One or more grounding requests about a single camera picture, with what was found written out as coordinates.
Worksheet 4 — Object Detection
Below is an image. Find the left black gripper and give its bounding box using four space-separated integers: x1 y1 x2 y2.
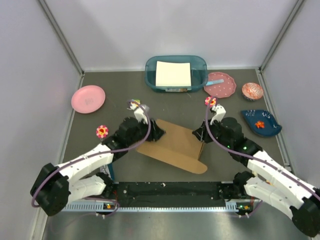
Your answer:
127 116 166 146

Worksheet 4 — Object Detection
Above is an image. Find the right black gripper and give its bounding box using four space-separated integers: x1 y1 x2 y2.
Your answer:
192 116 232 149

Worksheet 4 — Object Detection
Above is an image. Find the brown cardboard box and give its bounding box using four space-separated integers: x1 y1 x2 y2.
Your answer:
136 119 208 175

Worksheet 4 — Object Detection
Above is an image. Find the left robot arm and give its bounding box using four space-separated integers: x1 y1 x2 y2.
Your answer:
30 117 166 217

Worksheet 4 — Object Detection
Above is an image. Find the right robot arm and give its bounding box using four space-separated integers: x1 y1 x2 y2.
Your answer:
192 117 320 238

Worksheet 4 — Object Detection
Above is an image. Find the pink smiling flower toy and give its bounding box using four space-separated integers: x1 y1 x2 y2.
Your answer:
204 96 217 107

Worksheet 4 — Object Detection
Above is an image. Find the rainbow flower toy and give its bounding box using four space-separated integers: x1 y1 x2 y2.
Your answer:
130 99 141 104

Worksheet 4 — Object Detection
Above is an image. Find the pink dotted plate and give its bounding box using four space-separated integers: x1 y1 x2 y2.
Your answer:
203 72 237 99

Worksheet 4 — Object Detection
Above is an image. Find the light blue marker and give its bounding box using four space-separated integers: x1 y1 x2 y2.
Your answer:
206 79 224 86

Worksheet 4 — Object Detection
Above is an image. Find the blue packaged item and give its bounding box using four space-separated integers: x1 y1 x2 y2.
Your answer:
100 163 115 181

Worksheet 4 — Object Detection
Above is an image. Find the small orange toy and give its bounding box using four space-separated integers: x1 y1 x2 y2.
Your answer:
255 120 265 129

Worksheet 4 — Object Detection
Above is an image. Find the white paper sheet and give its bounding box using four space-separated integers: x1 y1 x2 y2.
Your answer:
155 61 192 87

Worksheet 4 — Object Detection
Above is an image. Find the teal plastic bin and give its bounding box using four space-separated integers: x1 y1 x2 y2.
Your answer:
144 55 208 93

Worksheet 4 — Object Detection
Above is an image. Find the red patterned bowl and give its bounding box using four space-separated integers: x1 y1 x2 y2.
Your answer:
241 82 264 101

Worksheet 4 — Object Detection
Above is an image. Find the dark blue leaf dish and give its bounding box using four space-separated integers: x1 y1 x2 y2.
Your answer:
240 109 283 138

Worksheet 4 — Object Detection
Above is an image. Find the pink round plate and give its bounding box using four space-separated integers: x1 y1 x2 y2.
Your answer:
71 85 106 114

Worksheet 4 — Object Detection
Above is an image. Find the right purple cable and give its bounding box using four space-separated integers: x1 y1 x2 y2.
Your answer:
204 102 320 201

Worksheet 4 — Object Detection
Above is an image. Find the purple cable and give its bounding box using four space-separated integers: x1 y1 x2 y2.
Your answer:
31 99 151 209
204 102 320 201

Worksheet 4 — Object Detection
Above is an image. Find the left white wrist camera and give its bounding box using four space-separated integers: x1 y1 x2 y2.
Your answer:
129 103 150 124

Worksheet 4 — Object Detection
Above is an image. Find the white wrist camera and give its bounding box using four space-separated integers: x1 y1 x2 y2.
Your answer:
129 103 150 124
210 104 227 125

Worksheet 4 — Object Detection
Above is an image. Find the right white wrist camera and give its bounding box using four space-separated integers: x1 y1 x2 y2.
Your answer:
210 104 227 125

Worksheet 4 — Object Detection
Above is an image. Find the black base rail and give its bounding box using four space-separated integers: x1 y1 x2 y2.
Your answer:
101 181 250 207

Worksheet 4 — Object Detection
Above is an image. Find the grey slotted cable duct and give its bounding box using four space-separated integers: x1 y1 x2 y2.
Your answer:
62 201 253 213

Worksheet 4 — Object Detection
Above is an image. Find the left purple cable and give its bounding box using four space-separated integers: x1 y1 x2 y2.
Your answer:
31 99 151 209

